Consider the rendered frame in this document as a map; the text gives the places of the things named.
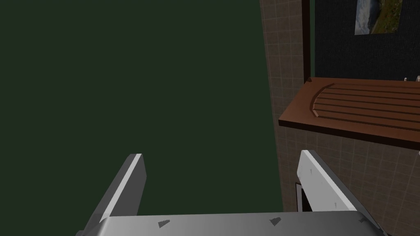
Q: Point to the brown wooden ribbed counter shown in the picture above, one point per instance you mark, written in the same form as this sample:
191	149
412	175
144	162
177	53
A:
357	106

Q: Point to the dark green door leaf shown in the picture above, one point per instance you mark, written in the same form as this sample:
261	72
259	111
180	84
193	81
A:
137	82

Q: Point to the landscape picture on wall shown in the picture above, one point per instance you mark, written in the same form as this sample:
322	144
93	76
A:
377	16

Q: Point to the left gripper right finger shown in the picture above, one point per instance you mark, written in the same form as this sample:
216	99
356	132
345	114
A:
323	188

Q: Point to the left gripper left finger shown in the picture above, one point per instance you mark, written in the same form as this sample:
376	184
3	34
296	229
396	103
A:
126	186

